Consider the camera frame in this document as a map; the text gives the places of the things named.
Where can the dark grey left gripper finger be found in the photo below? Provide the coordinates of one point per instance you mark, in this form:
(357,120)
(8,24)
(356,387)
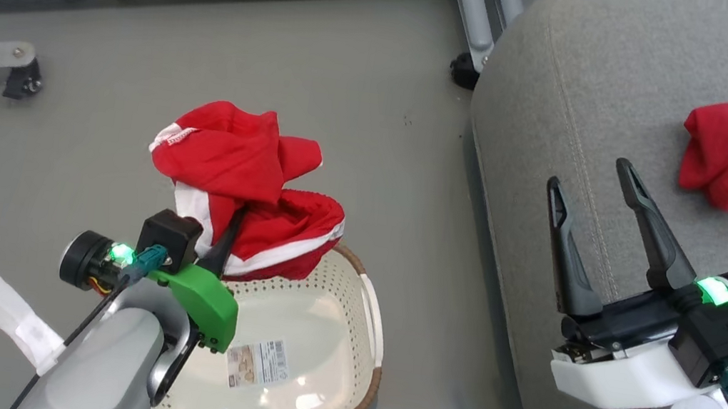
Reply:
(224,245)

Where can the printed basket label sticker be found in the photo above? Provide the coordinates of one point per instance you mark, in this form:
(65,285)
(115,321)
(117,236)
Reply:
(257,362)

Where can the white laundry basket brown rim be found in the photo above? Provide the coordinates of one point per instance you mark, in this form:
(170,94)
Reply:
(307,340)

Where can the red shorts white stripes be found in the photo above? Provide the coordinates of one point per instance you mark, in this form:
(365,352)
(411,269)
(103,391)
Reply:
(239,171)

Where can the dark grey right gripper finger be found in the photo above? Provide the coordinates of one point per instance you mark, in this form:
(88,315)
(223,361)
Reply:
(565,256)
(655,234)

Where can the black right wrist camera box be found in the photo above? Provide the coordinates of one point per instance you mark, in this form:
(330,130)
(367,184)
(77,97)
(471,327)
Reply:
(722,341)

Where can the grey fabric sofa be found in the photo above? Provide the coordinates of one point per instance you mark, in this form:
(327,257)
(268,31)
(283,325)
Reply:
(602,110)

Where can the black caster wheel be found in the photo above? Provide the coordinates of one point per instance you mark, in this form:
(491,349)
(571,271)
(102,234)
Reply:
(23,83)
(464,72)

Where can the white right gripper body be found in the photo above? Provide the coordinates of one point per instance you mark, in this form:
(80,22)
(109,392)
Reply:
(629,360)

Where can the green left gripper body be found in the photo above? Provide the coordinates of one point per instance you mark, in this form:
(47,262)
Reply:
(205,303)

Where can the black left wrist knob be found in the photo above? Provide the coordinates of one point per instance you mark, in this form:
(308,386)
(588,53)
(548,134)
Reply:
(83,258)

